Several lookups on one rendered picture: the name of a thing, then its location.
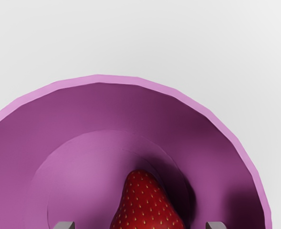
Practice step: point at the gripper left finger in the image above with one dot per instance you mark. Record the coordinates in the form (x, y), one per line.
(64, 225)

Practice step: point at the red strawberry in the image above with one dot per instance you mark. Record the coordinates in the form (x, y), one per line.
(145, 200)

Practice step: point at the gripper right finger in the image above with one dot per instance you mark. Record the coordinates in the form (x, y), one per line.
(216, 225)

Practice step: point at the purple bowl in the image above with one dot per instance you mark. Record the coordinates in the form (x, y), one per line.
(83, 133)

